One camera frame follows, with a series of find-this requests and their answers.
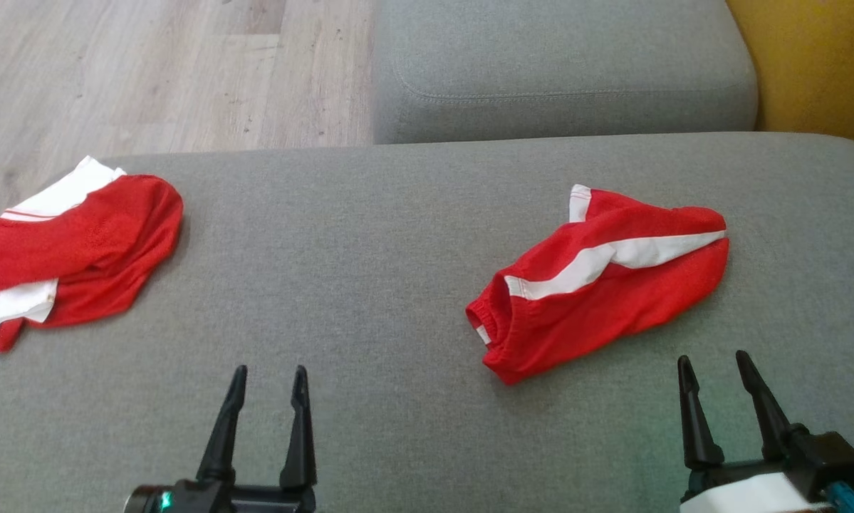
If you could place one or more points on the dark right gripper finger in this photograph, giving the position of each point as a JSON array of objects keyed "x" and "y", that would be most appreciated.
[
  {"x": 696, "y": 427},
  {"x": 767, "y": 413}
]

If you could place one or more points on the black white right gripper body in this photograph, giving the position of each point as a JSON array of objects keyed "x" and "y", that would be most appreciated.
[{"x": 818, "y": 463}]

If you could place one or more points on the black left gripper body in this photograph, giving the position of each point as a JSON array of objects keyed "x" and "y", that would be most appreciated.
[{"x": 256, "y": 499}]

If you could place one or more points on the red jersey with white trim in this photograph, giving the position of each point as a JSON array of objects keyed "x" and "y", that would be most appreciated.
[{"x": 85, "y": 256}]

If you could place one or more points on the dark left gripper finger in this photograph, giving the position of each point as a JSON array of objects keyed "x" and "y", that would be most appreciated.
[
  {"x": 221, "y": 434},
  {"x": 300, "y": 442}
]

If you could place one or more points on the red shorts with white stripe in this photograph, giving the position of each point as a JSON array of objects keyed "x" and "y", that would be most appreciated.
[{"x": 583, "y": 313}]

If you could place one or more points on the grey sofa seat cushion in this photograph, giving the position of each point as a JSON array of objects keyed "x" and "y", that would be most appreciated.
[{"x": 562, "y": 57}]

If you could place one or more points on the large grey sofa ottoman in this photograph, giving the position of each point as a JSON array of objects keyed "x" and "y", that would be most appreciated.
[{"x": 370, "y": 285}]

